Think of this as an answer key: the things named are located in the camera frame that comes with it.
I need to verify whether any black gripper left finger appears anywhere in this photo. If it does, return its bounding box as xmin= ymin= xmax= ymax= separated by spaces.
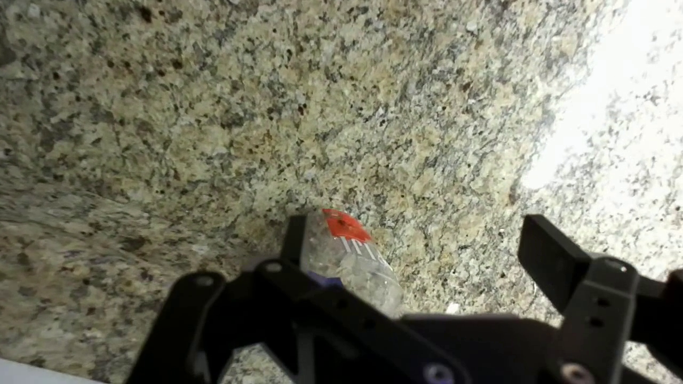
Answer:
xmin=125 ymin=215 xmax=469 ymax=384

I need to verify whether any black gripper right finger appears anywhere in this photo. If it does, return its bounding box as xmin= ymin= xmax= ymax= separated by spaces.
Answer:
xmin=518 ymin=215 xmax=683 ymax=384

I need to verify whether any plastic water bottle red flower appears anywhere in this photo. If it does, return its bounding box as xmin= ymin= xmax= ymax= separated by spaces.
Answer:
xmin=301 ymin=210 xmax=400 ymax=317

